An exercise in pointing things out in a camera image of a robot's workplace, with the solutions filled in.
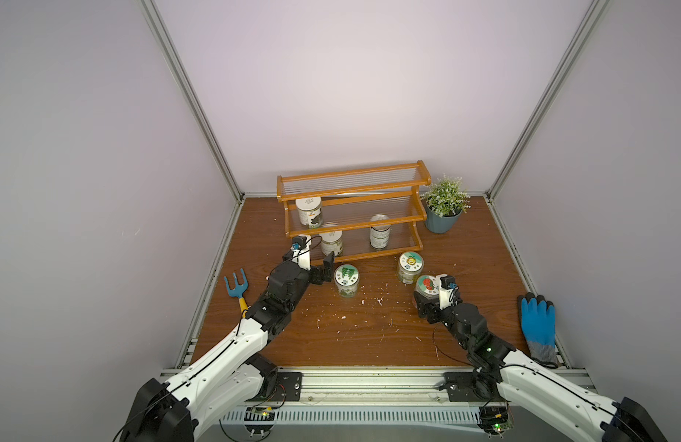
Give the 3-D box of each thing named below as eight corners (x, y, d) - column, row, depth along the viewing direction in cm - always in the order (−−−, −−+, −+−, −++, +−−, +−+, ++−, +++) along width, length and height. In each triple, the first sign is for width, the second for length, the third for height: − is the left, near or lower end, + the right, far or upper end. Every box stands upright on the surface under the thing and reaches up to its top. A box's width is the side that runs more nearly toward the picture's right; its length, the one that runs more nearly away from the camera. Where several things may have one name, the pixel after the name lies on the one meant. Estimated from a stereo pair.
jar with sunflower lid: (399, 284, 94) (402, 273, 88) (396, 263, 100) (399, 251, 93) (421, 284, 94) (426, 273, 88) (417, 263, 100) (421, 251, 93)
